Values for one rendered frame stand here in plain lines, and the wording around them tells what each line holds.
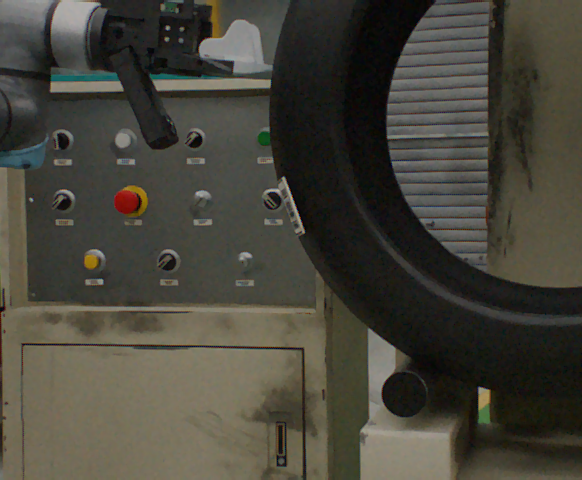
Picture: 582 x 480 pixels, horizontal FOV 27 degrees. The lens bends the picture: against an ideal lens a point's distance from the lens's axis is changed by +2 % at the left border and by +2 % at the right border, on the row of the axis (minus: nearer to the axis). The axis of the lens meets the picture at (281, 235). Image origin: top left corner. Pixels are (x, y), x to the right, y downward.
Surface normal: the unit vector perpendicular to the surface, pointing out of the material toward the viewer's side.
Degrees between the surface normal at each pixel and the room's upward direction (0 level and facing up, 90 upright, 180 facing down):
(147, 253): 90
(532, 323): 101
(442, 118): 90
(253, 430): 90
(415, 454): 90
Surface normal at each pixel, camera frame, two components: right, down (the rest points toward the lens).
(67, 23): -0.22, -0.14
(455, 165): -0.37, 0.05
